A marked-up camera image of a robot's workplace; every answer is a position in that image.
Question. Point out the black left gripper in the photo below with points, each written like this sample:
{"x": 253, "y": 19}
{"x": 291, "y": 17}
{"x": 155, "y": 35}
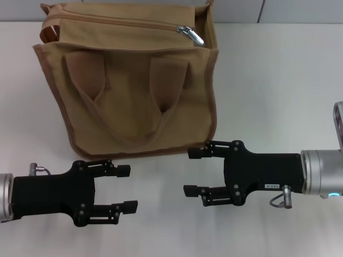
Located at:
{"x": 51, "y": 195}

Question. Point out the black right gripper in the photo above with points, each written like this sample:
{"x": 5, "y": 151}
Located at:
{"x": 268, "y": 171}

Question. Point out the khaki canvas food bag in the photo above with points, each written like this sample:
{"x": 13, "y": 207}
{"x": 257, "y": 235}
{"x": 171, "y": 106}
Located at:
{"x": 134, "y": 107}

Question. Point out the silver metal zipper pull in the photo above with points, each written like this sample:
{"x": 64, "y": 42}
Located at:
{"x": 197, "y": 40}

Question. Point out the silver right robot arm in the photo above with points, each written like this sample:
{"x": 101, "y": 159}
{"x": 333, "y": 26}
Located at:
{"x": 321, "y": 174}

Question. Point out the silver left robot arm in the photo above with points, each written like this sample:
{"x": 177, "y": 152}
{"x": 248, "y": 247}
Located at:
{"x": 4, "y": 198}

